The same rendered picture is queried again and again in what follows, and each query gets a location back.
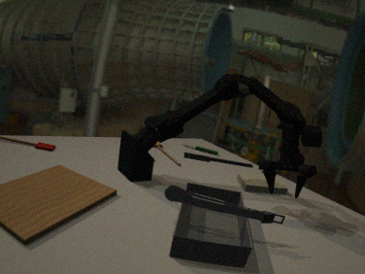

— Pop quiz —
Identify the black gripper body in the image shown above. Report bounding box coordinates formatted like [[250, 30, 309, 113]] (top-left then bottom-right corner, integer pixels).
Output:
[[258, 144, 316, 176]]

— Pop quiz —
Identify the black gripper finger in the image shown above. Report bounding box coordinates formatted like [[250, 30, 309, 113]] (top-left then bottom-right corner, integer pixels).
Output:
[[262, 171, 278, 193], [295, 176, 312, 198]]

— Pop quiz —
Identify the brown wooden board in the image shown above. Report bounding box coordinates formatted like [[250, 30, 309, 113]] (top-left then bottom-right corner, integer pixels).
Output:
[[0, 164, 116, 246]]

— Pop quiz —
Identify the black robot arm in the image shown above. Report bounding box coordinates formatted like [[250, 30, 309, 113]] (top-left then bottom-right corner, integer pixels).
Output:
[[135, 74, 322, 152]]

